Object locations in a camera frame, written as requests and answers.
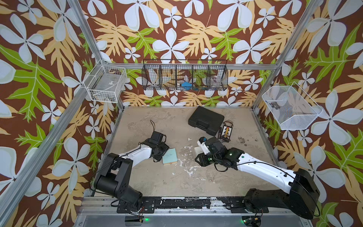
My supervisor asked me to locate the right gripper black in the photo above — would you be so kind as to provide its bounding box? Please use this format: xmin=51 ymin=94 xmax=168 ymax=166
xmin=192 ymin=151 xmax=221 ymax=166

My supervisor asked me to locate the white drawer jewelry box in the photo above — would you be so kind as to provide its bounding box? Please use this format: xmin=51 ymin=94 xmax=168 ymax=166
xmin=194 ymin=146 xmax=204 ymax=157

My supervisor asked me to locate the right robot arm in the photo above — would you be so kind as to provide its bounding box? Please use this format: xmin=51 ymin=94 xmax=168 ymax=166
xmin=195 ymin=137 xmax=320 ymax=220

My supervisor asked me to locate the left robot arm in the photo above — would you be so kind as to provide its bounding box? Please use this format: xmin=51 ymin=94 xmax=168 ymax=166
xmin=93 ymin=131 xmax=169 ymax=212

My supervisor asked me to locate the metal ratchet wrench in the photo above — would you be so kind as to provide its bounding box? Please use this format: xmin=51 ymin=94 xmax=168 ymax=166
xmin=217 ymin=127 xmax=224 ymax=142

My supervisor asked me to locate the yellow multimeter with leads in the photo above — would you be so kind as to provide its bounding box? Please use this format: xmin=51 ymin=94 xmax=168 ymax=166
xmin=221 ymin=120 xmax=233 ymax=142

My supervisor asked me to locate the black plastic tool case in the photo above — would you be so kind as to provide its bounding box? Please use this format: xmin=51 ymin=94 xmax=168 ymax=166
xmin=188 ymin=107 xmax=225 ymax=136

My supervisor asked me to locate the blue object in basket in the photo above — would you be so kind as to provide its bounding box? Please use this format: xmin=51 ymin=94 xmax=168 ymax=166
xmin=181 ymin=82 xmax=192 ymax=91

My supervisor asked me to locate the dark small object in basket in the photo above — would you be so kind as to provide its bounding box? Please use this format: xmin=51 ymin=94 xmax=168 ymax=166
xmin=270 ymin=102 xmax=281 ymax=110

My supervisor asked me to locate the white mesh basket right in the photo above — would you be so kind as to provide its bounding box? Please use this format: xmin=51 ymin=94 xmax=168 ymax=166
xmin=262 ymin=82 xmax=323 ymax=131

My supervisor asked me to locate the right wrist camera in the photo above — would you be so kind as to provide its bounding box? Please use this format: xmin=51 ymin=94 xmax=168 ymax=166
xmin=197 ymin=137 xmax=210 ymax=155

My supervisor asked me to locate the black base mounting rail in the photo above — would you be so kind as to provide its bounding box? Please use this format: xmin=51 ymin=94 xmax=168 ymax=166
xmin=111 ymin=196 xmax=259 ymax=214

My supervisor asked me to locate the black wire basket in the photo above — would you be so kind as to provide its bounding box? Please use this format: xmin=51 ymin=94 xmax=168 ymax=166
xmin=141 ymin=59 xmax=229 ymax=91

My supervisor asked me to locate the white wire basket left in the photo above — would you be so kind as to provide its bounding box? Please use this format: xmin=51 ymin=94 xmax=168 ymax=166
xmin=84 ymin=65 xmax=128 ymax=103

